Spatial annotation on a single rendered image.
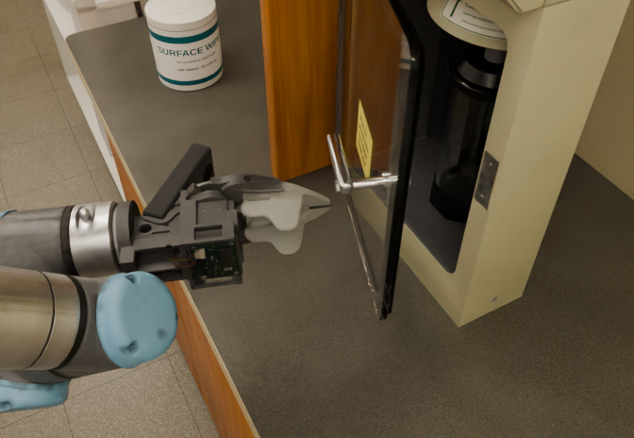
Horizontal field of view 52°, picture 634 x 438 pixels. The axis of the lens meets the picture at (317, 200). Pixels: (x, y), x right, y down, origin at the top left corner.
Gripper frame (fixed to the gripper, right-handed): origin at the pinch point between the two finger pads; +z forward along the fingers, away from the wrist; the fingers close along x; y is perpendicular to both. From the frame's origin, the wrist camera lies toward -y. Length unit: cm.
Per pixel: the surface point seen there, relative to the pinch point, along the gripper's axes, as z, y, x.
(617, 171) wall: 54, -26, -27
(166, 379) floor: -40, -51, -119
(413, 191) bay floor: 16.2, -17.7, -18.5
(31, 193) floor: -92, -135, -119
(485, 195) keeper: 18.5, 0.4, -1.8
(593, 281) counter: 39.9, -3.5, -26.6
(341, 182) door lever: 2.7, -1.1, 1.2
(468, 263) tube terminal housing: 18.3, 0.4, -13.6
